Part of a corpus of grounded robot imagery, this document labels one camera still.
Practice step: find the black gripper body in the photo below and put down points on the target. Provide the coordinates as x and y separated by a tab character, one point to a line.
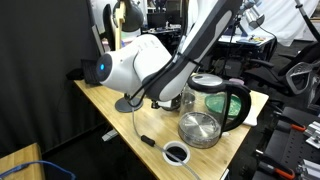
170	105

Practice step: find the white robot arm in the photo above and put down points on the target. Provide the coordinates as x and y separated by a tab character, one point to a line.
145	67

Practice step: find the glass electric kettle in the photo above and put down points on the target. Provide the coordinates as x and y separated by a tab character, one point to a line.
200	128

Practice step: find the green plate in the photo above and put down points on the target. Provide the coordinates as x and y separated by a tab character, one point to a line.
215	103

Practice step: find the pink plastic cup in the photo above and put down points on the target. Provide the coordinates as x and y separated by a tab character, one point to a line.
235	80

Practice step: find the white kitchen scale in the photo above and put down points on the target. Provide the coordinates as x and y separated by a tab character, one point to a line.
251	119

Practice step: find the black keyboard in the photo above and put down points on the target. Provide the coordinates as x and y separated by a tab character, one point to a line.
89	72

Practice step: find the black computer monitor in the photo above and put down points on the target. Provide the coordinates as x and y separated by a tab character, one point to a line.
103	28

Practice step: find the yellow desk lamp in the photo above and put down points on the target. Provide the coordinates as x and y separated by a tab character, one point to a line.
127	17

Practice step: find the black office chair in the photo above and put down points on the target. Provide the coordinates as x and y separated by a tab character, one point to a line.
294	78

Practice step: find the orange handled clamp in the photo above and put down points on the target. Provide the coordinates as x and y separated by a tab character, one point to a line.
273	167

